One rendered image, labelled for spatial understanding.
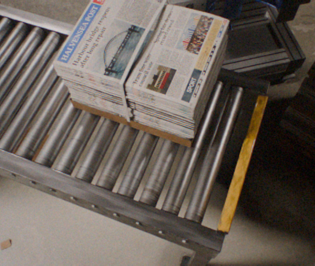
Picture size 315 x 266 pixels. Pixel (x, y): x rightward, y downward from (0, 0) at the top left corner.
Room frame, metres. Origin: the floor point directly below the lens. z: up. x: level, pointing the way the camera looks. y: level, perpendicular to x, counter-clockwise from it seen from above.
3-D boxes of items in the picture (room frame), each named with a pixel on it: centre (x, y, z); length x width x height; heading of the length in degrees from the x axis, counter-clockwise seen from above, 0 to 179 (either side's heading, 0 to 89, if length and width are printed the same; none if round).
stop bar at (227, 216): (0.37, -0.24, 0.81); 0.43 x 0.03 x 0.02; 156
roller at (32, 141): (0.62, 0.31, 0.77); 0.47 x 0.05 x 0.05; 156
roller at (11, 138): (0.64, 0.37, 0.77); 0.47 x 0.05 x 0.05; 156
